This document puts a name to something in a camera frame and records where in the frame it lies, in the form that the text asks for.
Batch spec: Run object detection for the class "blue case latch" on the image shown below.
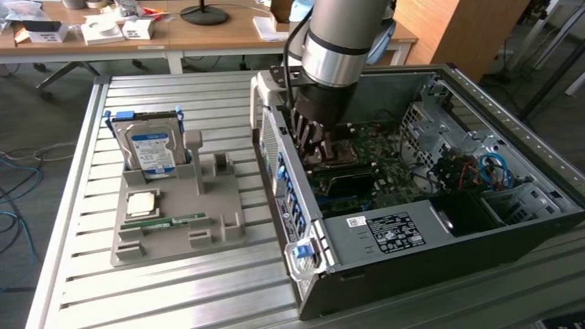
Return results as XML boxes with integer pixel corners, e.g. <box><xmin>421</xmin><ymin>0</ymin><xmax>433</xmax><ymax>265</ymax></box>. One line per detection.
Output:
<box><xmin>291</xmin><ymin>241</ymin><xmax>314</xmax><ymax>260</ymax></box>

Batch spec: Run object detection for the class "white box with tape roll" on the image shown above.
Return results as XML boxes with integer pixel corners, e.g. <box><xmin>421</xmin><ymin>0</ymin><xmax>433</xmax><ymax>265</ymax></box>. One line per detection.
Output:
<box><xmin>79</xmin><ymin>19</ymin><xmax>125</xmax><ymax>46</ymax></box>

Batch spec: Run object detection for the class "black round lamp base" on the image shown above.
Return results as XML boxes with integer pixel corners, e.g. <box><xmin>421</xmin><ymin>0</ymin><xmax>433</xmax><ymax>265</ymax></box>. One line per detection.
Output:
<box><xmin>178</xmin><ymin>0</ymin><xmax>229</xmax><ymax>27</ymax></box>

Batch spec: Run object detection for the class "black GPU graphics card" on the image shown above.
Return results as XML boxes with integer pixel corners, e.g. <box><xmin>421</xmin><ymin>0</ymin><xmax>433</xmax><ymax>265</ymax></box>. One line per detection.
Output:
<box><xmin>325</xmin><ymin>172</ymin><xmax>381</xmax><ymax>199</ymax></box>

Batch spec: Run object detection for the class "wooden desk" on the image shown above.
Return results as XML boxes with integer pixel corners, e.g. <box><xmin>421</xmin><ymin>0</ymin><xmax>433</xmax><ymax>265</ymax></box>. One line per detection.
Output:
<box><xmin>0</xmin><ymin>0</ymin><xmax>419</xmax><ymax>75</ymax></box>

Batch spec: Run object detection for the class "wooden cabinet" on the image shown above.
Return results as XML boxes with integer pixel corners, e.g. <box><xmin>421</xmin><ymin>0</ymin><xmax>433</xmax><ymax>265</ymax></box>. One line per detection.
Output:
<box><xmin>391</xmin><ymin>0</ymin><xmax>534</xmax><ymax>83</ymax></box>

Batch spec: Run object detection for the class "white paper booklet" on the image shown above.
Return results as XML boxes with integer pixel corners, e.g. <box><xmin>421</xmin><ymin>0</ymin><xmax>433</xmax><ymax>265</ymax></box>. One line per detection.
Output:
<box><xmin>251</xmin><ymin>16</ymin><xmax>290</xmax><ymax>42</ymax></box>

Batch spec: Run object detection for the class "grey power supply unit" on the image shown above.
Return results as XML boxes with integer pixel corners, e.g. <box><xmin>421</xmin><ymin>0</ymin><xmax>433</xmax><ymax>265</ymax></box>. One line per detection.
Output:
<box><xmin>318</xmin><ymin>200</ymin><xmax>453</xmax><ymax>267</ymax></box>

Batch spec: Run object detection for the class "black open PC case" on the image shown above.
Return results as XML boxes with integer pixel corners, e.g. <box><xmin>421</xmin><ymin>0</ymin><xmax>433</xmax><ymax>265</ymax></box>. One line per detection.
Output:
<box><xmin>249</xmin><ymin>63</ymin><xmax>585</xmax><ymax>321</ymax></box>

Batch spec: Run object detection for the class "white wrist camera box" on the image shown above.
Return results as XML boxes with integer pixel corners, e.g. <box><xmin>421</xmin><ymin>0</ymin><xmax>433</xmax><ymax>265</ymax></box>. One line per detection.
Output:
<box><xmin>259</xmin><ymin>66</ymin><xmax>303</xmax><ymax>104</ymax></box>

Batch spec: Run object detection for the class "metal disk bay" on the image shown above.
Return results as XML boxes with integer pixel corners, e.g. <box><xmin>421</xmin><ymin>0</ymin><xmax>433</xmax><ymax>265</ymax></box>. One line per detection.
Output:
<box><xmin>478</xmin><ymin>181</ymin><xmax>566</xmax><ymax>229</ymax></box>

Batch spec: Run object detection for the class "red and black wire bundle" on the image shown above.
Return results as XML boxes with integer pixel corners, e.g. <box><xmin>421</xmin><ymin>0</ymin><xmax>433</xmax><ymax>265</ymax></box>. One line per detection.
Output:
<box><xmin>433</xmin><ymin>154</ymin><xmax>484</xmax><ymax>193</ymax></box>

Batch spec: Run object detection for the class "white box with black lid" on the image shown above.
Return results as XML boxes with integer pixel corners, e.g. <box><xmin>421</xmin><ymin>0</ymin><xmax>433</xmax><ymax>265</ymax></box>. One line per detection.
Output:
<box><xmin>21</xmin><ymin>20</ymin><xmax>67</xmax><ymax>44</ymax></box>

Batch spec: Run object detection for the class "brown cardboard box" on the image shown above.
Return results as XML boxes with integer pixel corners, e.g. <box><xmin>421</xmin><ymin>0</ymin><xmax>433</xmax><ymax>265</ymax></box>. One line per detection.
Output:
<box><xmin>269</xmin><ymin>0</ymin><xmax>295</xmax><ymax>25</ymax></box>

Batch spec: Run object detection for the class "hard disk in blue caddy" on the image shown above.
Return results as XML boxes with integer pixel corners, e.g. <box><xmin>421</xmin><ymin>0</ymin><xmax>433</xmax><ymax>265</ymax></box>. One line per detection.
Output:
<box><xmin>103</xmin><ymin>105</ymin><xmax>187</xmax><ymax>182</ymax></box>

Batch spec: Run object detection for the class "CPU socket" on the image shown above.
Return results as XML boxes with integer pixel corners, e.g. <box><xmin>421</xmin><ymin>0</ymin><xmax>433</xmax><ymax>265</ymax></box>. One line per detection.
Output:
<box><xmin>333</xmin><ymin>140</ymin><xmax>361</xmax><ymax>166</ymax></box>

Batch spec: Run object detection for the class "green motherboard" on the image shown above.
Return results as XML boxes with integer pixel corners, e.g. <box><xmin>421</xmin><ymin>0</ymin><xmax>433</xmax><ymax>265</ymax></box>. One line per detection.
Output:
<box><xmin>291</xmin><ymin>123</ymin><xmax>433</xmax><ymax>220</ymax></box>

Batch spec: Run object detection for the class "grey floor cable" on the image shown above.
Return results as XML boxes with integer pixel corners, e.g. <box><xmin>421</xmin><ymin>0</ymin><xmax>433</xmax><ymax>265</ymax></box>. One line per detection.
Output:
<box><xmin>0</xmin><ymin>142</ymin><xmax>77</xmax><ymax>164</ymax></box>

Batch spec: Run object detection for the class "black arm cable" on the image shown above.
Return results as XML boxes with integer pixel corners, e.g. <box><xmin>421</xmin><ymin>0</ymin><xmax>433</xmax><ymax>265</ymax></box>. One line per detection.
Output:
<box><xmin>281</xmin><ymin>13</ymin><xmax>317</xmax><ymax>106</ymax></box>

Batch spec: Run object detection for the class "silver CPU chip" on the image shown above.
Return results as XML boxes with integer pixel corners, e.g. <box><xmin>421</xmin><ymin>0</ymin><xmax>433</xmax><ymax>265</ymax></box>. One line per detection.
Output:
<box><xmin>125</xmin><ymin>190</ymin><xmax>163</xmax><ymax>220</ymax></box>

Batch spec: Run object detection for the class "small white labelled box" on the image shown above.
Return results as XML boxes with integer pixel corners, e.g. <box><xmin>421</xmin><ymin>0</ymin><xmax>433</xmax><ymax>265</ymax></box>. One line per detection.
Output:
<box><xmin>121</xmin><ymin>19</ymin><xmax>154</xmax><ymax>40</ymax></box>

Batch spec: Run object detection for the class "blue floor cable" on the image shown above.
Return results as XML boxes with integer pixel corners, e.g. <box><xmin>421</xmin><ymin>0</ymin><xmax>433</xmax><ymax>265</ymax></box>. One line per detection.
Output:
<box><xmin>0</xmin><ymin>154</ymin><xmax>45</xmax><ymax>292</ymax></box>

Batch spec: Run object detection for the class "grey parts rack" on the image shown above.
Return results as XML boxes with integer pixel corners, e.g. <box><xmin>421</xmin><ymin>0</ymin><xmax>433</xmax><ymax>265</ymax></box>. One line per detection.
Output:
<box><xmin>110</xmin><ymin>129</ymin><xmax>250</xmax><ymax>269</ymax></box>

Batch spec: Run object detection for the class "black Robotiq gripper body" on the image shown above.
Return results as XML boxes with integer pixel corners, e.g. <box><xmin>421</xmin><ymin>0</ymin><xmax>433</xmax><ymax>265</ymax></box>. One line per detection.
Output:
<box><xmin>291</xmin><ymin>82</ymin><xmax>358</xmax><ymax>130</ymax></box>

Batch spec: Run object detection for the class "blue wire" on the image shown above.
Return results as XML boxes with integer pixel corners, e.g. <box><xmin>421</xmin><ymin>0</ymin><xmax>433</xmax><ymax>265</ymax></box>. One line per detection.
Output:
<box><xmin>476</xmin><ymin>152</ymin><xmax>512</xmax><ymax>191</ymax></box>

